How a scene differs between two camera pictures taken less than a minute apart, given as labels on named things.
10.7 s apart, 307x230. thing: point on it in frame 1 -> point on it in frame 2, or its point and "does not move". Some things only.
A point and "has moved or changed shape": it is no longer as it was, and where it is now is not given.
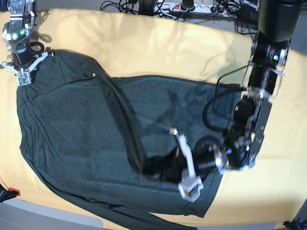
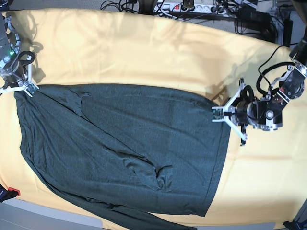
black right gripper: (24, 52) -> (17, 71)
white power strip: (178, 8) does not move
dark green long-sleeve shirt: (95, 146) has moved or changed shape
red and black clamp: (7, 194) does not move
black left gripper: (208, 154) -> (247, 110)
